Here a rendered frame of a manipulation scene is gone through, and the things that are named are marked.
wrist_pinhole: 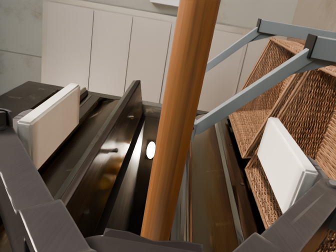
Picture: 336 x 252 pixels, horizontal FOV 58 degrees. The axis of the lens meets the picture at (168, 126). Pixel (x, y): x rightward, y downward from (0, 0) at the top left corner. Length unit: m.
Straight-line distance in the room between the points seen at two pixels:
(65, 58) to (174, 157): 3.73
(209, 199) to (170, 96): 0.88
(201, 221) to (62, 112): 0.86
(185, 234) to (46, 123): 0.25
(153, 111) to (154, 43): 1.92
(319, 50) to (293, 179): 0.51
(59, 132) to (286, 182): 0.13
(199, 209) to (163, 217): 0.77
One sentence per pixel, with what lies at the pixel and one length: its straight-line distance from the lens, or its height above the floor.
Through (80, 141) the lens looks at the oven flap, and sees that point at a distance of 1.36.
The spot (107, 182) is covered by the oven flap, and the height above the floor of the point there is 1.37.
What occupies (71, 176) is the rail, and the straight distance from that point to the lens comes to 0.87.
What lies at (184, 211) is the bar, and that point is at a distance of 0.41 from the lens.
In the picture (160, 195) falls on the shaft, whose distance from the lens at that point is 0.28.
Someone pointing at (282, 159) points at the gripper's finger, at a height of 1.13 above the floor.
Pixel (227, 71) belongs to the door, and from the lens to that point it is 3.74.
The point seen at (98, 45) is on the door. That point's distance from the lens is 3.81.
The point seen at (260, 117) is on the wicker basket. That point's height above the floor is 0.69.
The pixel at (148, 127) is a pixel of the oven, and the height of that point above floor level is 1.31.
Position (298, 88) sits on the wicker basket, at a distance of 1.22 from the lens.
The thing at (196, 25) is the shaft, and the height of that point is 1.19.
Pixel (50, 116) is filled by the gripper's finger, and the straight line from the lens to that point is 0.17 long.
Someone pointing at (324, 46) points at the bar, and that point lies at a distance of 0.66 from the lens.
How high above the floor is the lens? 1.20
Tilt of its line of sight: level
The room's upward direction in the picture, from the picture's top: 80 degrees counter-clockwise
